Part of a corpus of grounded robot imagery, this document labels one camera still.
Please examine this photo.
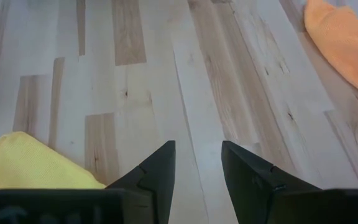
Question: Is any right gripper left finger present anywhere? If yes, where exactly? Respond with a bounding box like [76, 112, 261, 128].
[0, 139, 177, 224]

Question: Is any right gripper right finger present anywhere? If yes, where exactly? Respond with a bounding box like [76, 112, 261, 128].
[221, 140, 358, 224]

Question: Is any yellow microfiber towel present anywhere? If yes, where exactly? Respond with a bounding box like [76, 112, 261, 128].
[0, 131, 107, 195]

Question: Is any orange microfiber towel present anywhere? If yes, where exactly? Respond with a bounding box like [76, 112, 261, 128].
[303, 0, 358, 108]

